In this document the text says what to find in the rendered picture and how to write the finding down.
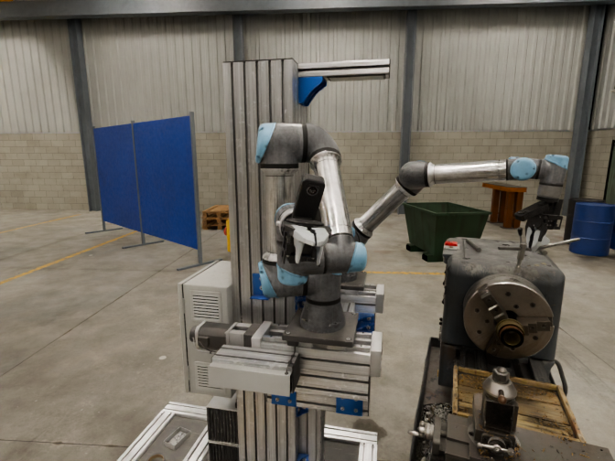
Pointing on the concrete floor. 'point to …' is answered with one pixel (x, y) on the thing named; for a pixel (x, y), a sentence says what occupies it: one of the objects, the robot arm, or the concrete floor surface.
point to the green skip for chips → (440, 226)
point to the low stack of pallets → (217, 217)
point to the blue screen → (151, 180)
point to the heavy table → (513, 194)
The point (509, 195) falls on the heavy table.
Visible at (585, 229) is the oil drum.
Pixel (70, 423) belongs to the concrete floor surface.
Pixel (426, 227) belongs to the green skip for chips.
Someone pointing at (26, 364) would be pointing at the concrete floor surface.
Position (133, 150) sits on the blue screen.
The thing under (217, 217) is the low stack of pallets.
